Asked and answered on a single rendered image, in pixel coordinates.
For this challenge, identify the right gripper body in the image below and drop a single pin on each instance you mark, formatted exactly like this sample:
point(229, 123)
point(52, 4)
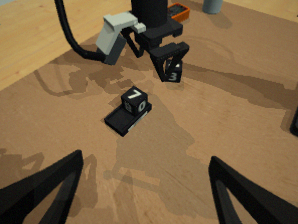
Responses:
point(148, 18)

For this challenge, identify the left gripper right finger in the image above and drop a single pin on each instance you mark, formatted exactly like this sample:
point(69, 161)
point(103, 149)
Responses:
point(264, 206)

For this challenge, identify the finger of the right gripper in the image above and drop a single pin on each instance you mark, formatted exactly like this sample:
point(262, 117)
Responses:
point(125, 33)
point(158, 64)

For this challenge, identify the grey bottle with blue cap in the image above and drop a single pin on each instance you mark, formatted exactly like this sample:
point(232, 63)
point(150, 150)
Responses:
point(212, 6)

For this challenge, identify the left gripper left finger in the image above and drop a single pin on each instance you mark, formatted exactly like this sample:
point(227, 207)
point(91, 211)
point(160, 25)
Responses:
point(20, 198)

